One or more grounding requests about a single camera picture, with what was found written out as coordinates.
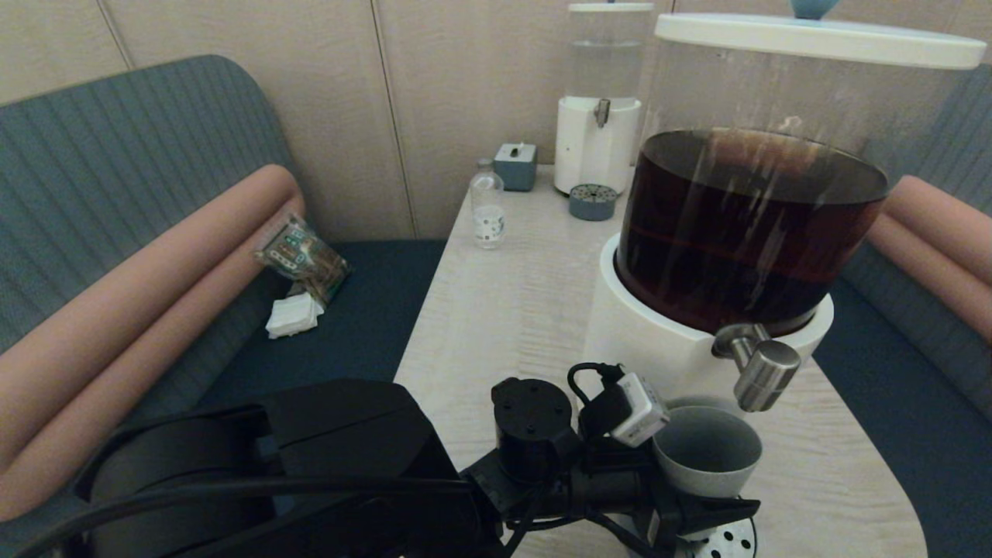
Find white dispenser lid blue knob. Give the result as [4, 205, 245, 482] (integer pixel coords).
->
[568, 0, 654, 14]
[655, 0, 988, 71]

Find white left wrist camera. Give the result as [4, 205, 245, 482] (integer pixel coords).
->
[612, 373, 670, 448]

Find tea-filled drink dispenser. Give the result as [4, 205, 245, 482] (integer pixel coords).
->
[581, 13, 988, 435]

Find small grey box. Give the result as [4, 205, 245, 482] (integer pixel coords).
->
[494, 143, 539, 192]

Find navy seat cushion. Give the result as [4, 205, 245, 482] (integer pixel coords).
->
[178, 242, 449, 412]
[814, 279, 992, 558]

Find blue-grey ribbed booth sofa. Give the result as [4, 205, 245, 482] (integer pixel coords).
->
[0, 53, 450, 558]
[810, 66, 992, 558]

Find grey perforated drip tray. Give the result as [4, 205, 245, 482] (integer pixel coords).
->
[612, 511, 759, 558]
[568, 184, 618, 222]

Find water-filled drink dispenser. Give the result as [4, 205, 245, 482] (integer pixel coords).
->
[553, 3, 654, 196]

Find white folded napkins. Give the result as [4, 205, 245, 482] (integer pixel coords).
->
[267, 291, 326, 339]

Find grey plastic cup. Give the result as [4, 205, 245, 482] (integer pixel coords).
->
[653, 405, 763, 498]

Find clear plastic bottle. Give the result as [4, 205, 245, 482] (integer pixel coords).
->
[470, 158, 506, 250]

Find green snack bag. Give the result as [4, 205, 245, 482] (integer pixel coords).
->
[254, 215, 352, 305]

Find pink cylindrical bolster cushion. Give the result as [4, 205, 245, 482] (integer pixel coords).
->
[0, 164, 305, 474]
[887, 176, 992, 286]
[866, 213, 992, 347]
[0, 198, 307, 522]

